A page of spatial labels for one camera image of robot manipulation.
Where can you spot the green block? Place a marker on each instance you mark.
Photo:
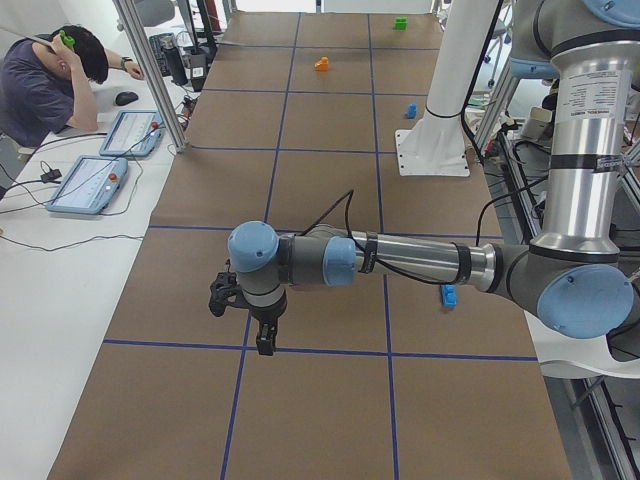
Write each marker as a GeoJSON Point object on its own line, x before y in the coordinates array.
{"type": "Point", "coordinates": [400, 23]}

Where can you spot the teach pendant tablet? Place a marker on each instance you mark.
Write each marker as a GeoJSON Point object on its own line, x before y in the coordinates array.
{"type": "Point", "coordinates": [133, 133]}
{"type": "Point", "coordinates": [89, 186]}

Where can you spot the black keyboard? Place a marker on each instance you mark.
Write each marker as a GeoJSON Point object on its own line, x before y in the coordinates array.
{"type": "Point", "coordinates": [157, 42]}

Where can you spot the blue block near arm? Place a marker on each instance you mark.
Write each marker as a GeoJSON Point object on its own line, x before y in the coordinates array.
{"type": "Point", "coordinates": [448, 295]}

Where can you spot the near teach pendant tablet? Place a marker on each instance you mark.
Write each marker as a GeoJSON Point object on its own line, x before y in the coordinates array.
{"type": "Point", "coordinates": [89, 186]}

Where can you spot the small blue block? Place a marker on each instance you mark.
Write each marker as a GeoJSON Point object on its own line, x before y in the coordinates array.
{"type": "Point", "coordinates": [411, 111]}

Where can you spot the seated person dark shirt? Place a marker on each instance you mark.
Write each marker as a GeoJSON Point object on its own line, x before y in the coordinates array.
{"type": "Point", "coordinates": [47, 89]}

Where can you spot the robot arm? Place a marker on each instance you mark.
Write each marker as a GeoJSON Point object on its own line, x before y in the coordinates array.
{"type": "Point", "coordinates": [567, 276]}

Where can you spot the black computer mouse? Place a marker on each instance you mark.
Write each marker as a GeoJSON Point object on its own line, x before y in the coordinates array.
{"type": "Point", "coordinates": [125, 98]}

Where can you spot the black water bottle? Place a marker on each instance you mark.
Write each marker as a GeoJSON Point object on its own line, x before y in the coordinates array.
{"type": "Point", "coordinates": [175, 65]}

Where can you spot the white camera stand post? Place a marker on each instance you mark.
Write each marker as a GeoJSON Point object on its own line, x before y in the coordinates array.
{"type": "Point", "coordinates": [435, 146]}

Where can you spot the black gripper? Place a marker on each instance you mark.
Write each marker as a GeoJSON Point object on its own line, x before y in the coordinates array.
{"type": "Point", "coordinates": [266, 315]}

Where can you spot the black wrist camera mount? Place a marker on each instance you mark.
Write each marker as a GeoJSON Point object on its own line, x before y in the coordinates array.
{"type": "Point", "coordinates": [225, 292]}

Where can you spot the orange trapezoid block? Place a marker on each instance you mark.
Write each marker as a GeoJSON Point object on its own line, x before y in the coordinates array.
{"type": "Point", "coordinates": [322, 65]}

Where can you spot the far teach pendant tablet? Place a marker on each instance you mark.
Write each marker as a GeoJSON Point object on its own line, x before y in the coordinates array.
{"type": "Point", "coordinates": [133, 133]}

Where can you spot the aluminium frame post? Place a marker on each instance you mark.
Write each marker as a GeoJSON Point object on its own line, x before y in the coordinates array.
{"type": "Point", "coordinates": [142, 49]}

